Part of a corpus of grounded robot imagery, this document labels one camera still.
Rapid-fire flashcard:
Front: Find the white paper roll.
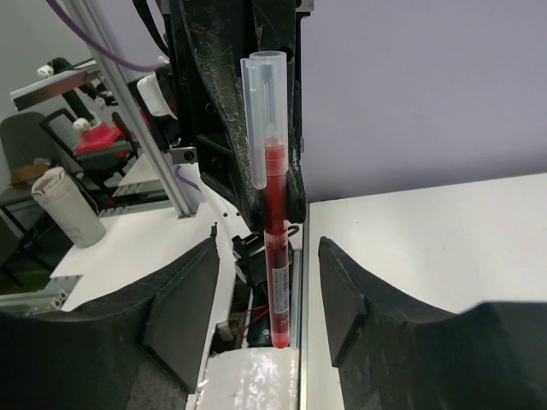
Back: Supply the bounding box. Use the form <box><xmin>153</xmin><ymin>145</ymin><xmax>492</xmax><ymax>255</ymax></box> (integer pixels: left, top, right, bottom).
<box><xmin>31</xmin><ymin>167</ymin><xmax>106</xmax><ymax>249</ymax></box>

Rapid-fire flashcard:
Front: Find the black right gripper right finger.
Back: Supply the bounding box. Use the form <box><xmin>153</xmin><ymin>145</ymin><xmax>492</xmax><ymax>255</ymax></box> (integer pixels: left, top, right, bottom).
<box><xmin>318</xmin><ymin>237</ymin><xmax>546</xmax><ymax>409</ymax></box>

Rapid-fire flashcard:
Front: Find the red background robot base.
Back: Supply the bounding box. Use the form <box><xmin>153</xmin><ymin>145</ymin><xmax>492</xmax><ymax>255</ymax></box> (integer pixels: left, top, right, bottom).
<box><xmin>73</xmin><ymin>119</ymin><xmax>121</xmax><ymax>155</ymax></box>

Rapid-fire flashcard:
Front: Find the aluminium frame post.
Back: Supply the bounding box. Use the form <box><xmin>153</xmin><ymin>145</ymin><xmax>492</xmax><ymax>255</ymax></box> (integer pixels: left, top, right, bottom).
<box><xmin>63</xmin><ymin>1</ymin><xmax>191</xmax><ymax>218</ymax></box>

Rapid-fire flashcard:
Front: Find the metal table rail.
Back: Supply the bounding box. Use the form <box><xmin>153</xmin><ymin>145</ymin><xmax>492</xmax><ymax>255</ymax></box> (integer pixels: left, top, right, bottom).
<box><xmin>298</xmin><ymin>203</ymin><xmax>310</xmax><ymax>410</ymax></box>

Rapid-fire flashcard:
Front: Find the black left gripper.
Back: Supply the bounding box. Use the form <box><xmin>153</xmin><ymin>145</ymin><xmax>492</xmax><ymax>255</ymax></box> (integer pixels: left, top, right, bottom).
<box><xmin>132</xmin><ymin>0</ymin><xmax>317</xmax><ymax>234</ymax></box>

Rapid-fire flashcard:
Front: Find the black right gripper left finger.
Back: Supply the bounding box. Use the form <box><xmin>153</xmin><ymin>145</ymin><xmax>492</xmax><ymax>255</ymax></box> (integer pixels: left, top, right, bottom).
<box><xmin>1</xmin><ymin>238</ymin><xmax>219</xmax><ymax>409</ymax></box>

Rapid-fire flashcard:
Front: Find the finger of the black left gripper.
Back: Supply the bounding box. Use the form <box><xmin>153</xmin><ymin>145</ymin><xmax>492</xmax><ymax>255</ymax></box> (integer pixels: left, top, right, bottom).
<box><xmin>252</xmin><ymin>0</ymin><xmax>306</xmax><ymax>223</ymax></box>

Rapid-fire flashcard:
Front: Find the red pencil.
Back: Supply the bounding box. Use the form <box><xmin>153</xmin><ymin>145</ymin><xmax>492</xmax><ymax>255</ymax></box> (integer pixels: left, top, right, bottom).
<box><xmin>264</xmin><ymin>145</ymin><xmax>290</xmax><ymax>349</ymax></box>

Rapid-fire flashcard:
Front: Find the clear small cap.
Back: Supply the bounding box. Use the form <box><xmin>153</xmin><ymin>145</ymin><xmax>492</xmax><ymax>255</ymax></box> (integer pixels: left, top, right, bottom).
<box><xmin>240</xmin><ymin>51</ymin><xmax>288</xmax><ymax>190</ymax></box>

